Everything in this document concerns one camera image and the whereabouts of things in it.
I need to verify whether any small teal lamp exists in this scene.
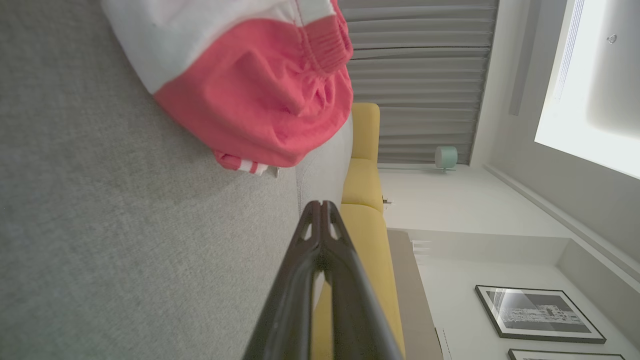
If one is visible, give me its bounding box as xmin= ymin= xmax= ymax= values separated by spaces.
xmin=434 ymin=146 xmax=458 ymax=174

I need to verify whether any yellow cushion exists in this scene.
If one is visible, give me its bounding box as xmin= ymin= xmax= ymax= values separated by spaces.
xmin=310 ymin=102 xmax=406 ymax=360

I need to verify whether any grey fabric sofa seat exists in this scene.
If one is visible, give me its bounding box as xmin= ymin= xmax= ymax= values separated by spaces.
xmin=0 ymin=0 xmax=302 ymax=360

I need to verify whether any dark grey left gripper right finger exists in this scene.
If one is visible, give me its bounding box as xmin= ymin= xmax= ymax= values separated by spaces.
xmin=320 ymin=201 xmax=403 ymax=360

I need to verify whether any grey pleated curtain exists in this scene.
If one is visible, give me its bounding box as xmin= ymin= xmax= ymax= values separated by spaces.
xmin=337 ymin=0 xmax=501 ymax=166

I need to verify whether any black framed picture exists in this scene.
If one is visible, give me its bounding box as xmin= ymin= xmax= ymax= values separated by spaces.
xmin=475 ymin=285 xmax=607 ymax=344
xmin=508 ymin=348 xmax=626 ymax=360

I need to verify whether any beige wooden panel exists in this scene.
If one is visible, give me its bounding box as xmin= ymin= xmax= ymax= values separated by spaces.
xmin=387 ymin=229 xmax=444 ymax=360

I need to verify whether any red white basketball jersey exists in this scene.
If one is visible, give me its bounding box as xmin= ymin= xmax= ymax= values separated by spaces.
xmin=100 ymin=0 xmax=355 ymax=176

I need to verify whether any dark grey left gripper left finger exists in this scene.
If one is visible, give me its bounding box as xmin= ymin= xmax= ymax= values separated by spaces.
xmin=243 ymin=201 xmax=324 ymax=360

